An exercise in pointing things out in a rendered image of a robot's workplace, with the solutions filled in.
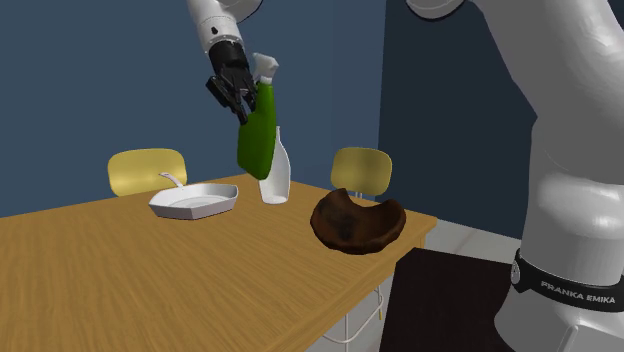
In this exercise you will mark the green spray bottle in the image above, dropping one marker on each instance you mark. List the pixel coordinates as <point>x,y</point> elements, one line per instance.
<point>258,136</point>

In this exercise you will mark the dark brown wooden bowl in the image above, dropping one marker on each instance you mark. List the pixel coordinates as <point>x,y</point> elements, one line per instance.
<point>356,226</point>

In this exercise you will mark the white frying pan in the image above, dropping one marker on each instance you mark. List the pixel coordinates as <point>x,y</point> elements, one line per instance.
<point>195,202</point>

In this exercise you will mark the wooden table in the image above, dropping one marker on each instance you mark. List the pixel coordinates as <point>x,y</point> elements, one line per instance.
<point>146,282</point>

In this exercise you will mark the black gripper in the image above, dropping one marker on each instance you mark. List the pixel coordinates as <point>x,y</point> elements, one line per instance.
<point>229,58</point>

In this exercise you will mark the dark robot stand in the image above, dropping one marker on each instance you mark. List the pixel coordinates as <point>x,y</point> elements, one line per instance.
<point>443,302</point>

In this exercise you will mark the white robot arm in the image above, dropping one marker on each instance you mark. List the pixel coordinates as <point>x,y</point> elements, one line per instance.
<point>565,146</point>

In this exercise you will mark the yellow chair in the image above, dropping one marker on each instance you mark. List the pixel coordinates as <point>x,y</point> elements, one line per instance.
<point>144,170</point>
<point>363,168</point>

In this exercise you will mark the white vase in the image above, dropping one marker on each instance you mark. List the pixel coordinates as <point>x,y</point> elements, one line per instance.
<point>278,180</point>

